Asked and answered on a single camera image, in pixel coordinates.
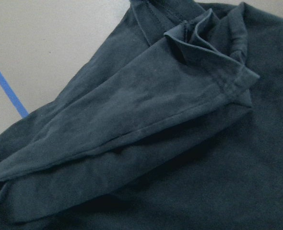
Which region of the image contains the black graphic t-shirt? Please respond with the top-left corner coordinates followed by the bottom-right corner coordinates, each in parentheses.
top-left (0, 0), bottom-right (283, 230)

